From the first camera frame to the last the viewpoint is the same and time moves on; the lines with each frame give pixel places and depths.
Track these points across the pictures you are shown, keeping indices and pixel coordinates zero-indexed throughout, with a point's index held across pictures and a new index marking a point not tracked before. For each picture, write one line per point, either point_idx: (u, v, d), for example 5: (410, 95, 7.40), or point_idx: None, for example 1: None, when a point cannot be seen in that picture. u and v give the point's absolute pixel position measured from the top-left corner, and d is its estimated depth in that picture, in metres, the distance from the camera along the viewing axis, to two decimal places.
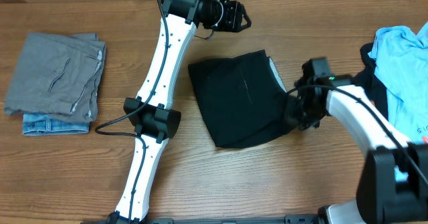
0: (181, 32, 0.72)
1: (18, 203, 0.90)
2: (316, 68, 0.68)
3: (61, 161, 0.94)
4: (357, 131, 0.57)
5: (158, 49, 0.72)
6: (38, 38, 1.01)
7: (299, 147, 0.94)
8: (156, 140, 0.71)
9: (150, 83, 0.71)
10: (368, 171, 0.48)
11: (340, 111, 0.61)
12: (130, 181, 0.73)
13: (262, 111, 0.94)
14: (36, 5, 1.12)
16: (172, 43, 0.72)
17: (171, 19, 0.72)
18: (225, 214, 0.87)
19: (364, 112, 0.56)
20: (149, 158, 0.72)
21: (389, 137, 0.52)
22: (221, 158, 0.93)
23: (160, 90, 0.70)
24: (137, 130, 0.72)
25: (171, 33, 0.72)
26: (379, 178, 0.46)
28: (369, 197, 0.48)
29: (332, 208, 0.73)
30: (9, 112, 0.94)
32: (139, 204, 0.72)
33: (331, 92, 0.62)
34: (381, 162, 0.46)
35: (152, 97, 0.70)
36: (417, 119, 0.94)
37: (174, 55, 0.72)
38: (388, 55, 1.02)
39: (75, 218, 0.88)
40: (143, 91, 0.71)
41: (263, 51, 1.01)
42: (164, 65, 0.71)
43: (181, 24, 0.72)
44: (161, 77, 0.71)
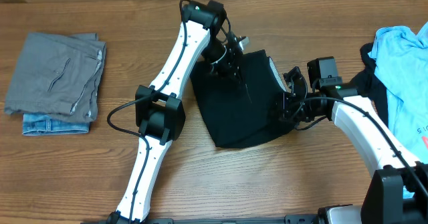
0: (198, 35, 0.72)
1: (17, 203, 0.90)
2: (324, 70, 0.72)
3: (61, 161, 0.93)
4: (364, 148, 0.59)
5: (176, 47, 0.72)
6: (37, 38, 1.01)
7: (299, 147, 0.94)
8: (160, 142, 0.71)
9: (164, 75, 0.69)
10: (376, 191, 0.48)
11: (347, 124, 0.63)
12: (132, 181, 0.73)
13: (262, 111, 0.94)
14: (35, 5, 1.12)
16: (188, 43, 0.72)
17: (190, 23, 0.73)
18: (225, 214, 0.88)
19: (372, 130, 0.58)
20: (152, 160, 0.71)
21: (397, 157, 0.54)
22: (221, 158, 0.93)
23: (174, 81, 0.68)
24: (140, 128, 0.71)
25: (189, 35, 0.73)
26: (386, 196, 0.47)
28: (375, 213, 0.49)
29: (333, 211, 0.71)
30: (9, 112, 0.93)
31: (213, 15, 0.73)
32: (140, 205, 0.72)
33: (337, 103, 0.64)
34: (390, 183, 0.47)
35: (165, 87, 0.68)
36: (417, 119, 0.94)
37: (190, 54, 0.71)
38: (388, 55, 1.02)
39: (75, 218, 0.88)
40: (156, 81, 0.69)
41: (263, 51, 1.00)
42: (180, 61, 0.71)
43: (200, 28, 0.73)
44: (176, 71, 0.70)
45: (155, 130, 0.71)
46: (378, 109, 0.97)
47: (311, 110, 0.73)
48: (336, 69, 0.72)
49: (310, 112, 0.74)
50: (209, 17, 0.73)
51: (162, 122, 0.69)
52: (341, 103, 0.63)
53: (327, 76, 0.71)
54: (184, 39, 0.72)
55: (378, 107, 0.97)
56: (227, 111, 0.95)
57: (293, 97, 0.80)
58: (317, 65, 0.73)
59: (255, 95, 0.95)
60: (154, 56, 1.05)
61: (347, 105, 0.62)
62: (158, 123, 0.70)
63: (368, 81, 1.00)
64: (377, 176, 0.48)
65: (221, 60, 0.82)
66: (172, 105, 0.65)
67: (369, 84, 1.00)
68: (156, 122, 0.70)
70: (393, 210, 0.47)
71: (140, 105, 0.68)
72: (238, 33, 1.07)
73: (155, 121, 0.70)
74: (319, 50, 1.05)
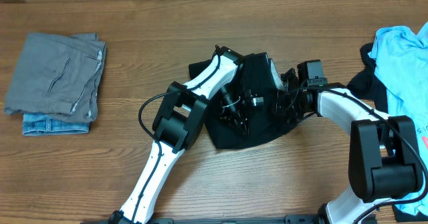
0: (229, 65, 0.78)
1: (18, 203, 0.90)
2: (311, 71, 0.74)
3: (61, 161, 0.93)
4: (346, 119, 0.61)
5: (208, 68, 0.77)
6: (38, 38, 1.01)
7: (300, 147, 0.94)
8: (174, 150, 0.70)
9: (195, 81, 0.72)
10: (356, 143, 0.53)
11: (330, 110, 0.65)
12: (139, 184, 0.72)
13: (261, 120, 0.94)
14: (35, 5, 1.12)
16: (221, 68, 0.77)
17: (224, 56, 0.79)
18: (225, 214, 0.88)
19: (350, 102, 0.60)
20: (161, 166, 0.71)
21: (372, 115, 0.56)
22: (222, 158, 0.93)
23: (204, 88, 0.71)
24: (157, 130, 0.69)
25: (221, 63, 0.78)
26: (364, 142, 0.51)
28: (358, 166, 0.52)
29: (329, 205, 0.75)
30: (9, 112, 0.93)
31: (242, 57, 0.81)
32: (144, 209, 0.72)
33: (322, 94, 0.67)
34: (366, 131, 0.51)
35: (196, 89, 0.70)
36: (417, 119, 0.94)
37: (221, 76, 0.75)
38: (388, 55, 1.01)
39: (75, 218, 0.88)
40: (189, 82, 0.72)
41: (264, 53, 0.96)
42: (212, 77, 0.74)
43: (231, 61, 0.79)
44: (208, 81, 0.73)
45: (169, 136, 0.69)
46: (379, 109, 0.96)
47: (299, 107, 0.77)
48: (322, 71, 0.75)
49: (299, 108, 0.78)
50: (238, 57, 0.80)
51: (180, 128, 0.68)
52: (324, 91, 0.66)
53: (313, 77, 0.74)
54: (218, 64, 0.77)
55: (378, 107, 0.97)
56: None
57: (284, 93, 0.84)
58: (305, 68, 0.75)
59: None
60: (154, 56, 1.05)
61: (329, 91, 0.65)
62: (176, 126, 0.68)
63: (368, 81, 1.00)
64: (354, 126, 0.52)
65: (232, 105, 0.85)
66: (199, 105, 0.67)
67: (369, 83, 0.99)
68: (174, 126, 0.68)
70: (373, 157, 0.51)
71: (167, 101, 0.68)
72: (238, 33, 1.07)
73: (173, 125, 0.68)
74: (319, 50, 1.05)
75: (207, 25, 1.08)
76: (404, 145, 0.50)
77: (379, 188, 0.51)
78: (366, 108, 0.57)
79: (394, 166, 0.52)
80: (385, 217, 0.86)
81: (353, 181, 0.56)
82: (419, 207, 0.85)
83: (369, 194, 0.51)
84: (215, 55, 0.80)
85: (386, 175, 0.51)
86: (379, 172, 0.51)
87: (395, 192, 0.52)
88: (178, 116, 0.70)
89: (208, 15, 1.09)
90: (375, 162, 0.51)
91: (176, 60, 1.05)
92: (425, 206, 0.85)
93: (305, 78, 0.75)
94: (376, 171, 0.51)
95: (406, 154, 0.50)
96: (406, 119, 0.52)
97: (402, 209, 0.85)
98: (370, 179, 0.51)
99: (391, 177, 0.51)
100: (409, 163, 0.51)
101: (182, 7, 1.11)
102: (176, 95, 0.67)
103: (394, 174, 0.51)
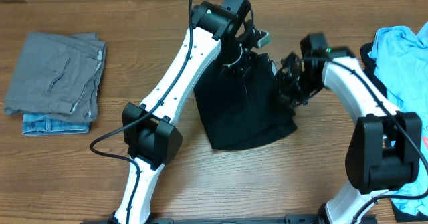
0: (205, 47, 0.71)
1: (17, 203, 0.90)
2: (314, 43, 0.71)
3: (61, 161, 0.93)
4: (350, 101, 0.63)
5: (178, 59, 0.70)
6: (38, 38, 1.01)
7: (299, 147, 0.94)
8: (151, 166, 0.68)
9: (158, 92, 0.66)
10: (358, 136, 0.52)
11: (335, 83, 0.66)
12: (126, 196, 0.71)
13: (261, 118, 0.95)
14: (35, 5, 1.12)
16: (193, 55, 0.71)
17: (197, 33, 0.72)
18: (225, 214, 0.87)
19: (356, 81, 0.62)
20: (143, 181, 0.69)
21: (379, 107, 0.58)
22: (221, 158, 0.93)
23: (169, 101, 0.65)
24: (130, 150, 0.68)
25: (194, 45, 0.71)
26: (368, 140, 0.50)
28: (358, 162, 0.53)
29: (329, 204, 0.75)
30: (9, 112, 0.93)
31: (227, 21, 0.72)
32: (136, 218, 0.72)
33: (328, 64, 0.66)
34: (371, 129, 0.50)
35: (158, 107, 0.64)
36: None
37: (192, 67, 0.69)
38: (388, 55, 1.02)
39: (75, 219, 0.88)
40: (148, 99, 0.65)
41: (265, 55, 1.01)
42: (181, 75, 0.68)
43: (208, 37, 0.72)
44: (174, 87, 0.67)
45: (144, 154, 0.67)
46: None
47: (306, 85, 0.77)
48: (326, 42, 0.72)
49: (305, 87, 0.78)
50: (221, 24, 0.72)
51: (151, 149, 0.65)
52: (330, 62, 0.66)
53: (317, 48, 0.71)
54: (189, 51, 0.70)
55: None
56: (225, 117, 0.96)
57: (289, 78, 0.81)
58: (308, 40, 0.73)
59: (254, 98, 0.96)
60: (154, 56, 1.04)
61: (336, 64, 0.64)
62: (147, 148, 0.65)
63: None
64: (360, 124, 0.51)
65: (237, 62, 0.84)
66: (163, 130, 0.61)
67: None
68: (146, 148, 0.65)
70: (374, 151, 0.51)
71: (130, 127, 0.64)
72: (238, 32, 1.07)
73: (144, 147, 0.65)
74: None
75: None
76: (408, 143, 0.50)
77: (375, 180, 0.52)
78: (375, 97, 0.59)
79: (390, 158, 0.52)
80: (386, 217, 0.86)
81: (350, 173, 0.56)
82: (419, 208, 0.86)
83: (365, 186, 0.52)
84: (188, 30, 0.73)
85: (382, 167, 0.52)
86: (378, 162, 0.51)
87: (392, 183, 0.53)
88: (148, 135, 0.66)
89: None
90: (376, 158, 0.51)
91: None
92: (425, 206, 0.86)
93: (307, 51, 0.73)
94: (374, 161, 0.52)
95: (408, 151, 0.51)
96: (414, 116, 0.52)
97: (402, 208, 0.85)
98: (367, 173, 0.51)
99: (387, 168, 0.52)
100: (408, 160, 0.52)
101: (182, 7, 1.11)
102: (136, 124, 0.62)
103: (390, 164, 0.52)
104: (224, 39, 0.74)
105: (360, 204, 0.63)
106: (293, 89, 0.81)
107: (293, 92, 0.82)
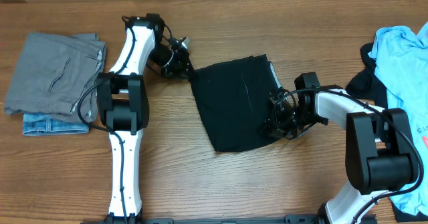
0: (144, 32, 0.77)
1: (18, 203, 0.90)
2: (307, 81, 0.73)
3: (61, 161, 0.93)
4: (341, 116, 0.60)
5: (126, 42, 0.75)
6: (38, 37, 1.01)
7: (299, 146, 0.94)
8: (132, 132, 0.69)
9: (120, 63, 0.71)
10: (352, 135, 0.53)
11: (327, 106, 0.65)
12: (115, 178, 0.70)
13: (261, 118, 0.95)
14: (35, 5, 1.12)
16: (138, 39, 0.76)
17: (136, 25, 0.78)
18: (225, 214, 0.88)
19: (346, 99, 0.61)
20: (128, 152, 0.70)
21: (367, 109, 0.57)
22: (221, 158, 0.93)
23: (131, 65, 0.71)
24: (108, 123, 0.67)
25: (137, 33, 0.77)
26: (358, 133, 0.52)
28: (356, 158, 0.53)
29: (329, 204, 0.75)
30: (9, 112, 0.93)
31: (153, 23, 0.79)
32: (130, 200, 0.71)
33: (320, 94, 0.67)
34: (361, 122, 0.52)
35: (124, 71, 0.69)
36: (417, 119, 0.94)
37: (140, 48, 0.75)
38: (388, 55, 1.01)
39: (75, 219, 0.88)
40: (114, 67, 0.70)
41: (265, 55, 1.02)
42: (134, 50, 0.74)
43: (145, 29, 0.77)
44: (131, 57, 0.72)
45: (122, 122, 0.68)
46: None
47: (302, 117, 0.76)
48: (318, 81, 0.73)
49: (301, 120, 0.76)
50: (150, 22, 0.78)
51: (127, 111, 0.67)
52: (322, 91, 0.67)
53: (310, 86, 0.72)
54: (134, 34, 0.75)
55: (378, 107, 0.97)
56: (226, 118, 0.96)
57: (282, 112, 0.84)
58: (302, 80, 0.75)
59: (256, 101, 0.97)
60: None
61: (327, 92, 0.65)
62: (123, 114, 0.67)
63: (368, 81, 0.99)
64: (350, 118, 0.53)
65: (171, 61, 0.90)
66: (133, 84, 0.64)
67: (369, 84, 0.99)
68: (122, 112, 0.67)
70: (368, 146, 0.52)
71: (101, 93, 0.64)
72: (238, 33, 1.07)
73: (120, 111, 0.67)
74: (319, 50, 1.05)
75: (206, 25, 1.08)
76: (398, 134, 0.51)
77: (375, 179, 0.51)
78: (361, 103, 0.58)
79: (389, 158, 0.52)
80: (385, 217, 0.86)
81: (351, 174, 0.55)
82: (419, 207, 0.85)
83: (366, 185, 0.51)
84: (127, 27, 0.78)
85: (380, 166, 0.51)
86: (375, 162, 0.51)
87: (392, 183, 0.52)
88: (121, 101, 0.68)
89: (208, 15, 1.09)
90: (372, 150, 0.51)
91: None
92: (426, 206, 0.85)
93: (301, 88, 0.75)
94: (372, 161, 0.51)
95: (402, 144, 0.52)
96: (400, 111, 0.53)
97: (402, 209, 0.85)
98: (366, 168, 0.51)
99: (387, 168, 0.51)
100: (405, 154, 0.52)
101: (182, 7, 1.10)
102: (106, 85, 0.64)
103: (390, 164, 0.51)
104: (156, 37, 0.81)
105: (360, 204, 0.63)
106: (289, 125, 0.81)
107: (289, 127, 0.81)
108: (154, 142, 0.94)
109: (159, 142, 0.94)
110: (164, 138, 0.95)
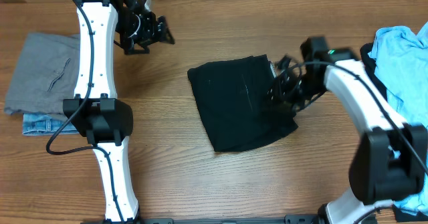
0: (100, 16, 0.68)
1: (18, 203, 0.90)
2: (315, 44, 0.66)
3: (61, 161, 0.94)
4: (354, 111, 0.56)
5: (83, 39, 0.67)
6: (39, 38, 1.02)
7: (299, 147, 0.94)
8: (116, 144, 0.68)
9: (83, 77, 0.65)
10: (364, 152, 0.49)
11: (338, 86, 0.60)
12: (107, 188, 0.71)
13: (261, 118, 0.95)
14: (36, 5, 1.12)
16: (95, 29, 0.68)
17: (87, 5, 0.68)
18: (225, 214, 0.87)
19: (362, 90, 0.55)
20: (115, 162, 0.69)
21: (385, 118, 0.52)
22: (221, 158, 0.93)
23: (97, 80, 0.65)
24: (89, 139, 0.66)
25: (91, 20, 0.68)
26: (373, 156, 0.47)
28: (362, 175, 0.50)
29: (329, 206, 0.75)
30: (9, 112, 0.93)
31: None
32: (126, 206, 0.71)
33: (330, 67, 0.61)
34: (378, 144, 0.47)
35: (91, 91, 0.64)
36: (417, 119, 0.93)
37: (101, 41, 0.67)
38: (388, 55, 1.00)
39: (75, 218, 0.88)
40: (79, 87, 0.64)
41: (265, 55, 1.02)
42: (95, 53, 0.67)
43: (99, 7, 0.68)
44: (95, 68, 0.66)
45: (104, 135, 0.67)
46: None
47: (309, 88, 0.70)
48: (326, 44, 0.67)
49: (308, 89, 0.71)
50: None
51: (106, 127, 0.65)
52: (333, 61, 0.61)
53: (318, 50, 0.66)
54: (89, 27, 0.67)
55: None
56: (226, 117, 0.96)
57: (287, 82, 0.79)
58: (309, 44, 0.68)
59: (255, 100, 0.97)
60: (153, 56, 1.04)
61: (339, 69, 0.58)
62: (104, 129, 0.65)
63: None
64: (366, 138, 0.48)
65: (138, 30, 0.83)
66: (106, 108, 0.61)
67: None
68: (100, 128, 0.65)
70: (380, 168, 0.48)
71: (75, 118, 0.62)
72: (238, 32, 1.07)
73: (98, 126, 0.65)
74: None
75: (207, 25, 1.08)
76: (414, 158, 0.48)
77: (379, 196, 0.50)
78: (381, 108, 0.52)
79: (396, 176, 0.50)
80: (385, 217, 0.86)
81: (353, 182, 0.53)
82: (420, 208, 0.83)
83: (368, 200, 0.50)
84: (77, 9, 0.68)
85: (386, 179, 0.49)
86: (383, 182, 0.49)
87: (394, 196, 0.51)
88: (95, 116, 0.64)
89: (209, 15, 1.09)
90: (382, 172, 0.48)
91: (176, 60, 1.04)
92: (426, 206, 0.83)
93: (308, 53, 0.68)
94: (380, 182, 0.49)
95: (414, 164, 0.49)
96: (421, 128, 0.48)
97: (402, 209, 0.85)
98: (372, 189, 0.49)
99: (392, 186, 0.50)
100: (414, 174, 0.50)
101: (182, 7, 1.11)
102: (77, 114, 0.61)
103: (397, 183, 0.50)
104: (114, 1, 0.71)
105: (361, 213, 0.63)
106: (294, 95, 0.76)
107: (295, 98, 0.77)
108: (154, 142, 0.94)
109: (159, 142, 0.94)
110: (164, 138, 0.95)
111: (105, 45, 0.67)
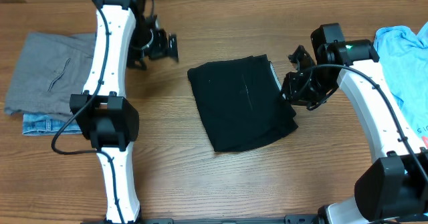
0: (118, 18, 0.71)
1: (17, 203, 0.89)
2: (329, 33, 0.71)
3: (61, 161, 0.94)
4: (368, 123, 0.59)
5: (99, 39, 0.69)
6: (39, 38, 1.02)
7: (299, 148, 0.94)
8: (120, 149, 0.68)
9: (95, 75, 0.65)
10: (377, 176, 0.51)
11: (352, 91, 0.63)
12: (110, 192, 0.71)
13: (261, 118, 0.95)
14: (36, 5, 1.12)
16: (112, 30, 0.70)
17: (107, 7, 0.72)
18: (225, 214, 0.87)
19: (378, 100, 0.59)
20: (118, 168, 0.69)
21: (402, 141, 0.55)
22: (221, 158, 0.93)
23: (108, 78, 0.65)
24: (93, 141, 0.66)
25: (110, 21, 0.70)
26: (386, 185, 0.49)
28: (371, 196, 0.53)
29: (332, 209, 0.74)
30: (9, 112, 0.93)
31: None
32: (127, 209, 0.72)
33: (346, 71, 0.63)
34: (391, 174, 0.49)
35: (100, 87, 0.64)
36: (417, 119, 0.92)
37: (117, 41, 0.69)
38: (388, 55, 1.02)
39: (75, 218, 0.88)
40: (89, 83, 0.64)
41: (265, 55, 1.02)
42: (110, 51, 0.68)
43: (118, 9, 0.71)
44: (108, 67, 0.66)
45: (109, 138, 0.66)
46: None
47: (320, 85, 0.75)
48: (342, 34, 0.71)
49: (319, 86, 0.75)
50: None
51: (112, 130, 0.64)
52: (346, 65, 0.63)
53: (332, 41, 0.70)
54: (106, 28, 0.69)
55: None
56: (227, 117, 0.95)
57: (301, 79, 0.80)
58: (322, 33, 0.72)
59: (256, 100, 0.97)
60: None
61: (355, 73, 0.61)
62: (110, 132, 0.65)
63: None
64: (380, 165, 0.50)
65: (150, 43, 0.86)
66: (114, 107, 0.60)
67: None
68: (105, 130, 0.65)
70: (390, 195, 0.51)
71: (81, 116, 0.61)
72: (238, 32, 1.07)
73: (103, 129, 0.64)
74: None
75: (207, 25, 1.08)
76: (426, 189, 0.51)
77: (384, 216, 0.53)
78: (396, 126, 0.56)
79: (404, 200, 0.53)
80: None
81: (360, 198, 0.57)
82: None
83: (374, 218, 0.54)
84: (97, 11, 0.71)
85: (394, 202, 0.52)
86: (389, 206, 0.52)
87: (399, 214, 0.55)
88: (101, 117, 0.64)
89: (209, 15, 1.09)
90: (392, 198, 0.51)
91: None
92: None
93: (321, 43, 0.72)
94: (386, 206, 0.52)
95: (424, 192, 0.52)
96: None
97: None
98: (378, 212, 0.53)
99: (396, 209, 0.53)
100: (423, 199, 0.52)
101: (182, 7, 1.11)
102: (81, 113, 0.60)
103: (403, 207, 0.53)
104: (134, 8, 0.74)
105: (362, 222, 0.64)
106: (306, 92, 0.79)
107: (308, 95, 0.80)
108: (154, 142, 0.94)
109: (159, 142, 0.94)
110: (164, 138, 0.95)
111: (118, 47, 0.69)
